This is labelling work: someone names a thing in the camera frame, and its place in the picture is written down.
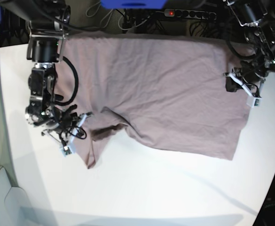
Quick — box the white looped cable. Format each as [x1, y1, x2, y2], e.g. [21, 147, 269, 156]
[100, 9, 128, 31]

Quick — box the black power strip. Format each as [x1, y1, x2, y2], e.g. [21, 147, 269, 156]
[164, 9, 217, 21]

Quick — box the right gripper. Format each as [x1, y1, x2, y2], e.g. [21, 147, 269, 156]
[41, 105, 93, 148]

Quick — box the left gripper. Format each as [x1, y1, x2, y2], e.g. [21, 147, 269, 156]
[223, 67, 264, 98]

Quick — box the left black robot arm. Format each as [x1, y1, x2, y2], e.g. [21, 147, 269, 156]
[224, 0, 275, 98]

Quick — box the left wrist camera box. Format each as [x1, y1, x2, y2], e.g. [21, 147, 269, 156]
[246, 96, 261, 108]

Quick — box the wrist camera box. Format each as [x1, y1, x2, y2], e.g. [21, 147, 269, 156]
[246, 96, 261, 108]
[60, 144, 76, 157]

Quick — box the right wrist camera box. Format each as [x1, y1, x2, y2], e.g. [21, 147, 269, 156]
[60, 144, 76, 157]

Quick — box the mauve pink t-shirt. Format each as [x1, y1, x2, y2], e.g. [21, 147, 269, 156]
[63, 34, 250, 168]

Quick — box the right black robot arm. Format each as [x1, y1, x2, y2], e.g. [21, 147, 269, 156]
[0, 0, 91, 155]

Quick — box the blue plastic bin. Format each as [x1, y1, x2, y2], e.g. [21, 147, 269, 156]
[100, 0, 167, 9]

